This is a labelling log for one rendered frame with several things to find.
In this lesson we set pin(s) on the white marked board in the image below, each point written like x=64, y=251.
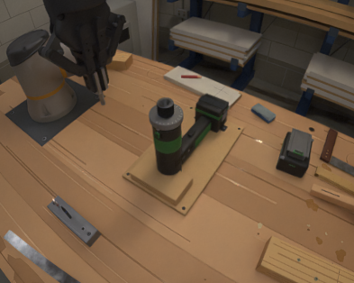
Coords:
x=210, y=88

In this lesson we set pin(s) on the tan wooden cradle block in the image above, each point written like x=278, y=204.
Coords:
x=156, y=186

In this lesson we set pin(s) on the black drill chuck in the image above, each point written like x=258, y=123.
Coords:
x=165, y=108

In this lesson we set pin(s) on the tan mounting board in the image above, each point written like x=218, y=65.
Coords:
x=210, y=162

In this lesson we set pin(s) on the black green drill-driver body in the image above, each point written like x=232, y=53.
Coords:
x=168, y=153

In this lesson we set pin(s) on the small wooden block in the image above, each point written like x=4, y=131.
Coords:
x=120, y=61

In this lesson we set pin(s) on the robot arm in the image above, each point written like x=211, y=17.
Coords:
x=45, y=87

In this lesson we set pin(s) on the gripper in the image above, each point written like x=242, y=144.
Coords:
x=87, y=33

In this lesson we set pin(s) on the grooved wooden block with screws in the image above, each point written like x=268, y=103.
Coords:
x=303, y=264

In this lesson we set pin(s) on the light wooden offcut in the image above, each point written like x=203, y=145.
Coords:
x=339, y=180
x=333, y=196

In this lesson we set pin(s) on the grey wall socket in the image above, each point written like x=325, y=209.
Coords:
x=183, y=13

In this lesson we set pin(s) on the green direction button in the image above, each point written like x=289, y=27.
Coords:
x=157, y=135

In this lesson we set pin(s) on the black green drill battery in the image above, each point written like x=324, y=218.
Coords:
x=212, y=109

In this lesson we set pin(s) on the red pencil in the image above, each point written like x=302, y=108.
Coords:
x=191, y=76

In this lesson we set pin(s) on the grey torque collar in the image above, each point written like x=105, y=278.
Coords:
x=176, y=120

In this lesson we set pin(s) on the grey screwdriver bit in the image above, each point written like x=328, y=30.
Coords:
x=101, y=96

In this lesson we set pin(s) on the blue sanding block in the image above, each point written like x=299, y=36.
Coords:
x=263, y=112

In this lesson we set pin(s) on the long wooden plank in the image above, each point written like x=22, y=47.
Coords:
x=312, y=13

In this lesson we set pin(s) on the dark grey base sheet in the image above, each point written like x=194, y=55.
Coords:
x=39, y=132

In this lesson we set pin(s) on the blue timber rack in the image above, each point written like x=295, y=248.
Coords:
x=246, y=75

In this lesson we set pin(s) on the grey bit index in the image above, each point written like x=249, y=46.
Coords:
x=78, y=223

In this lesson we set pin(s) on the steel ruler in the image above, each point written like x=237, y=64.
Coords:
x=36, y=257

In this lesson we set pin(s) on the small bit in index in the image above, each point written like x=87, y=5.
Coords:
x=55, y=202

